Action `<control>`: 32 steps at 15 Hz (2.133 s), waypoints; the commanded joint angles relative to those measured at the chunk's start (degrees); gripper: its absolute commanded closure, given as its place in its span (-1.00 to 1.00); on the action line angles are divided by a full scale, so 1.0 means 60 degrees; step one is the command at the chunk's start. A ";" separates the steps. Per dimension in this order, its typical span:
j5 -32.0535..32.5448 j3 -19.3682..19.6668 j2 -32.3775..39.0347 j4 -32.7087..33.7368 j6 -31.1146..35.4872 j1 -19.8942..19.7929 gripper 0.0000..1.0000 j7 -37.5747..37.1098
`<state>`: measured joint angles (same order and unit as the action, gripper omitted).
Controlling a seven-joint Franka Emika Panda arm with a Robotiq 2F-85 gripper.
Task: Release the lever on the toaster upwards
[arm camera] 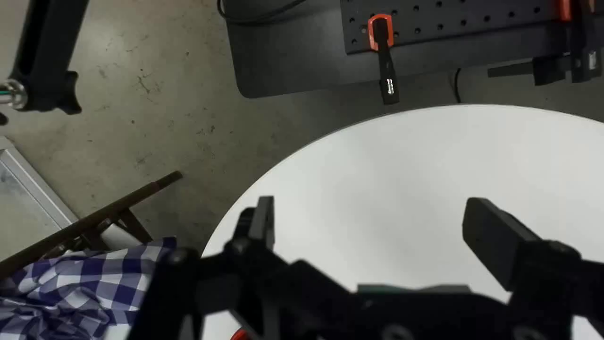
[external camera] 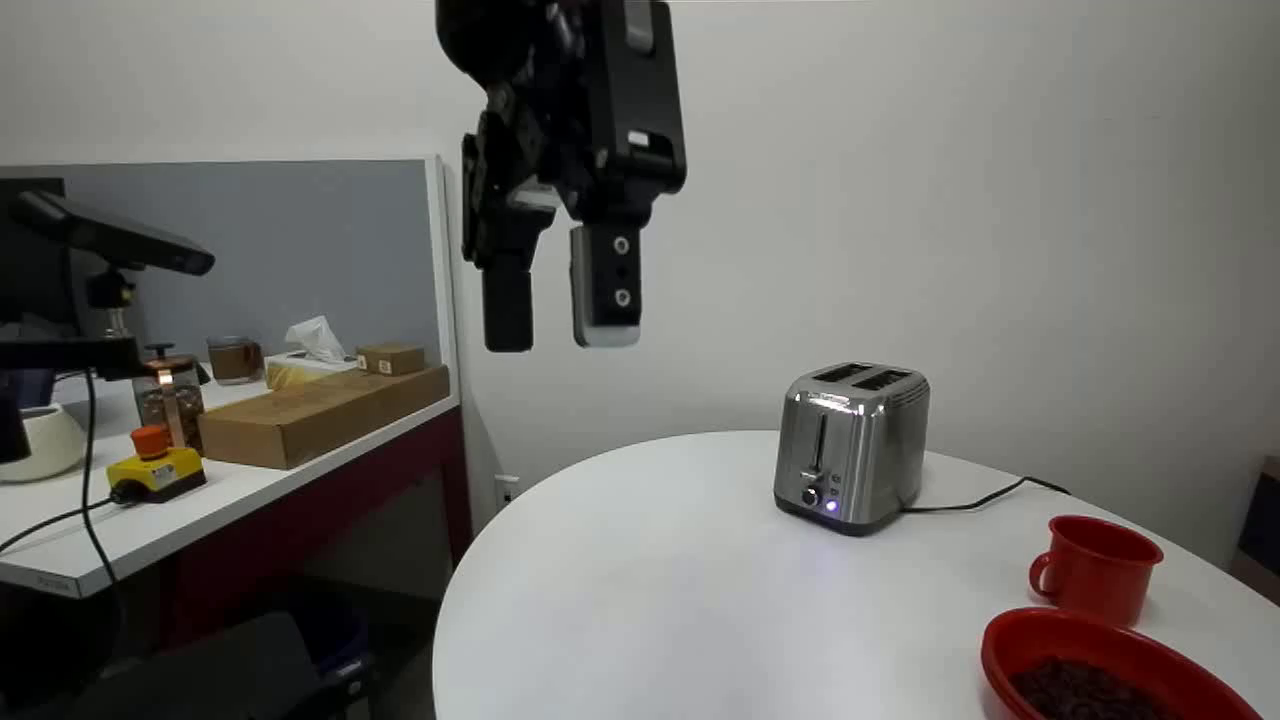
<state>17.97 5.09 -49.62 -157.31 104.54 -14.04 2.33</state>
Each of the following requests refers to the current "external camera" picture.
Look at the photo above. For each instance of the brown cardboard box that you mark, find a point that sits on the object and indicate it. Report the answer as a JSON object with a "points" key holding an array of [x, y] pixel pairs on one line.
{"points": [[321, 415]]}

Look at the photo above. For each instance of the white tissue box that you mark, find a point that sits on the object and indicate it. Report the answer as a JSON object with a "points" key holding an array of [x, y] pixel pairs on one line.
{"points": [[309, 359]]}

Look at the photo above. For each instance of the red plastic mug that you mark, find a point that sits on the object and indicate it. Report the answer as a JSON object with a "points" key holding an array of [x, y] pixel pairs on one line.
{"points": [[1092, 569]]}

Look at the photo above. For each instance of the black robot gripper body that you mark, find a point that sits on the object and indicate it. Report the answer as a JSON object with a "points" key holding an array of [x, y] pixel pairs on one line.
{"points": [[586, 94]]}

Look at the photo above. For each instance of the black camera on stand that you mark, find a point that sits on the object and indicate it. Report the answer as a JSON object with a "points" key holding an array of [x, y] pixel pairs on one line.
{"points": [[80, 286]]}

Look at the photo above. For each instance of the small brown wooden box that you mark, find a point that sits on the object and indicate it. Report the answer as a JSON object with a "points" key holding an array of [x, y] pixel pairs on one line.
{"points": [[393, 359]]}

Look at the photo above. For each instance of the silver two-slot toaster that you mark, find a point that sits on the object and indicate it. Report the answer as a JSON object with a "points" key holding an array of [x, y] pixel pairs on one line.
{"points": [[850, 449]]}

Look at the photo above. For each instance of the red bowl of coffee beans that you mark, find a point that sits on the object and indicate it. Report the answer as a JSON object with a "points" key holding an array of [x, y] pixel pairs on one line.
{"points": [[1104, 668]]}

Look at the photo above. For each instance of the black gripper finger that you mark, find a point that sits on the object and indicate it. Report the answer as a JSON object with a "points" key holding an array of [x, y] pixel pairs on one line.
{"points": [[606, 286], [511, 297]]}

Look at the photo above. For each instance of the grey partition panel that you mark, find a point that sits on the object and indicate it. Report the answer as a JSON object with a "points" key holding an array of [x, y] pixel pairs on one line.
{"points": [[273, 254]]}

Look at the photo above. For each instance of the white round base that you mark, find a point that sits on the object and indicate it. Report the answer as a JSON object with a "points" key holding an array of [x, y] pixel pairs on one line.
{"points": [[40, 440]]}

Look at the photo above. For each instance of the white side desk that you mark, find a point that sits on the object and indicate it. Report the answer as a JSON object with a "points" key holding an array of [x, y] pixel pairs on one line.
{"points": [[203, 503]]}

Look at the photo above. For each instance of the yellow toy vehicle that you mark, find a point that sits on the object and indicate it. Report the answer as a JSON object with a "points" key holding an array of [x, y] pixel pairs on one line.
{"points": [[154, 470]]}

